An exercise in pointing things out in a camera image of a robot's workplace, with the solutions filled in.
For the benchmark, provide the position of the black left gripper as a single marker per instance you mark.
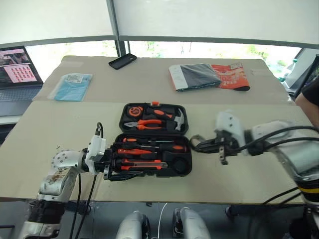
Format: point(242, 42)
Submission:
point(108, 164)

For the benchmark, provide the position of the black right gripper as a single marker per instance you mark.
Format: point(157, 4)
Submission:
point(226, 147)

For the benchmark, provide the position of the orange tester screwdriver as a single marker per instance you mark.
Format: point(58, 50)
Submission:
point(132, 151)

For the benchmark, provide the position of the grey tape roll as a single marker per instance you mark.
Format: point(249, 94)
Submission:
point(192, 142)

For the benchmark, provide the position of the orange black utility knife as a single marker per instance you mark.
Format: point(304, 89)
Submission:
point(147, 164)

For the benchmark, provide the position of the short black orange screwdriver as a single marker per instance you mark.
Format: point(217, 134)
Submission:
point(129, 140)

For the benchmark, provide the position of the long black orange screwdriver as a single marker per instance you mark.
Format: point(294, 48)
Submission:
point(174, 148)

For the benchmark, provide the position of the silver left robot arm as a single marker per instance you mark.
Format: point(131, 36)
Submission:
point(59, 174)

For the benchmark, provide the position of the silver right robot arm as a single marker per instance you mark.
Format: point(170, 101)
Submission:
point(291, 154)

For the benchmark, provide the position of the black tool case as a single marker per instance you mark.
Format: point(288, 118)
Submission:
point(182, 164)

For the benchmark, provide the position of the orange black tape measure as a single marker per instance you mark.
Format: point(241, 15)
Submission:
point(134, 111)

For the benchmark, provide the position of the black orange claw hammer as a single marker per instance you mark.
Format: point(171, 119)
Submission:
point(162, 113)

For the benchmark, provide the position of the black table foot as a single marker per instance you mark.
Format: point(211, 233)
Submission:
point(82, 207)
point(259, 211)

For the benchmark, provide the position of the silver left robot leg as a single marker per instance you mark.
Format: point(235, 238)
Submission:
point(132, 226)

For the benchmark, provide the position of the silver robot leg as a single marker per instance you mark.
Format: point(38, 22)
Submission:
point(192, 224)
point(132, 226)

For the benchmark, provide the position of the dark grey cloth in bag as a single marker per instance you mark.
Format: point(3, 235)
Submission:
point(198, 76)

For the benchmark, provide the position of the orange printed package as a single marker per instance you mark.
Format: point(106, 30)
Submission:
point(233, 78)

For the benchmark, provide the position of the silver right robot leg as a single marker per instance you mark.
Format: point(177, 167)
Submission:
point(192, 224)

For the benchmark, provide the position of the blue cloth in plastic bag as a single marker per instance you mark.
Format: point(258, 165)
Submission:
point(72, 89)

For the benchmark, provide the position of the black phone case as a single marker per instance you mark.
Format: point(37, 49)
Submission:
point(122, 61)

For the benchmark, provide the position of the clear water bottle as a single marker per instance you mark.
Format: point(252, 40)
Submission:
point(289, 71)

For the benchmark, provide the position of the bystander person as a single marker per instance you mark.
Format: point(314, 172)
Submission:
point(310, 99)

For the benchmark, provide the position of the black office chair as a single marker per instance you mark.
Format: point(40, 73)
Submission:
point(305, 74)

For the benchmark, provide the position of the grey laptop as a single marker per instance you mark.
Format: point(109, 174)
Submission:
point(15, 94)

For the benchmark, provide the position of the grey window frame post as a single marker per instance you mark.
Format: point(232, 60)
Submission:
point(117, 27)

